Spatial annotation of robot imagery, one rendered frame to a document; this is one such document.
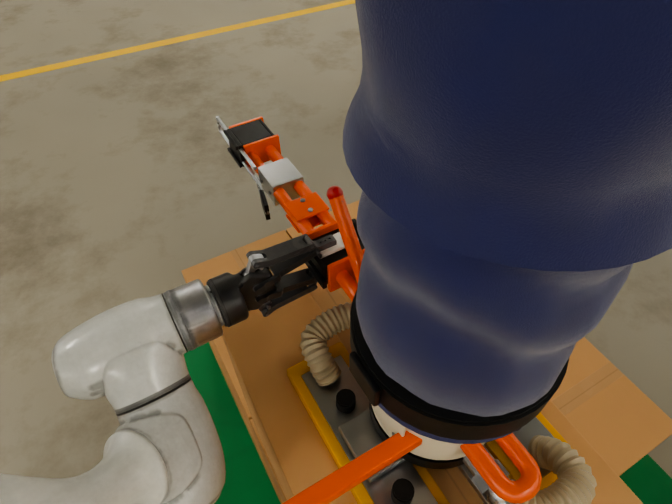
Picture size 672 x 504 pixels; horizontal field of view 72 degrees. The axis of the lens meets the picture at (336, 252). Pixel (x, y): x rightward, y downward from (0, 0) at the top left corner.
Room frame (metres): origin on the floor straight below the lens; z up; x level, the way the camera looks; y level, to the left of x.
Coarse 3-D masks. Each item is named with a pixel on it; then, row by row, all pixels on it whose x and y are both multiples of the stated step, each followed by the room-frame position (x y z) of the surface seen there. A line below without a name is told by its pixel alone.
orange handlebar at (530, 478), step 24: (312, 192) 0.63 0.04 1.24; (288, 216) 0.58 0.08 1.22; (312, 216) 0.58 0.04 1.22; (408, 432) 0.20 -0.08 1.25; (360, 456) 0.17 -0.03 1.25; (384, 456) 0.17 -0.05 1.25; (480, 456) 0.17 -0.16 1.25; (528, 456) 0.17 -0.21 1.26; (336, 480) 0.15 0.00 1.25; (360, 480) 0.15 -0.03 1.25; (504, 480) 0.15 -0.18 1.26; (528, 480) 0.15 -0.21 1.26
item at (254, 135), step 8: (248, 120) 0.83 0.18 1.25; (256, 120) 0.83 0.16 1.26; (232, 128) 0.80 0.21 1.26; (240, 128) 0.80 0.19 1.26; (248, 128) 0.80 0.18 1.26; (256, 128) 0.80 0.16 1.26; (264, 128) 0.80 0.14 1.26; (240, 136) 0.77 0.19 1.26; (248, 136) 0.77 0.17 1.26; (256, 136) 0.77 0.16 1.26; (264, 136) 0.77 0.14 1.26; (272, 136) 0.77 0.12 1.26; (248, 144) 0.75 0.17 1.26; (256, 144) 0.75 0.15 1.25; (264, 144) 0.76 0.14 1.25; (272, 144) 0.77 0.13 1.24; (248, 152) 0.74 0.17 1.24; (256, 152) 0.75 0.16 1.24; (264, 152) 0.76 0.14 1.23; (280, 152) 0.77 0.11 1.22; (264, 160) 0.76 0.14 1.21
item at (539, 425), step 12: (540, 420) 0.26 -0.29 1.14; (516, 432) 0.24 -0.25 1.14; (528, 432) 0.24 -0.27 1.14; (540, 432) 0.24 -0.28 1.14; (552, 432) 0.24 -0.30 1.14; (492, 444) 0.23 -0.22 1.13; (528, 444) 0.22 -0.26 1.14; (504, 456) 0.21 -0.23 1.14; (516, 468) 0.19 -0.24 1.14; (540, 468) 0.19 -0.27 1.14; (552, 480) 0.18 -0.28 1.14
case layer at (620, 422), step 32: (320, 224) 1.23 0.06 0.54; (224, 256) 1.08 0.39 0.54; (224, 352) 0.70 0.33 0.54; (576, 352) 0.70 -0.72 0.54; (576, 384) 0.59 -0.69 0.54; (608, 384) 0.59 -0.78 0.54; (576, 416) 0.50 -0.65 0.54; (608, 416) 0.50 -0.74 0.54; (640, 416) 0.50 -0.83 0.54; (608, 448) 0.42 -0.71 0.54; (640, 448) 0.42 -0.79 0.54
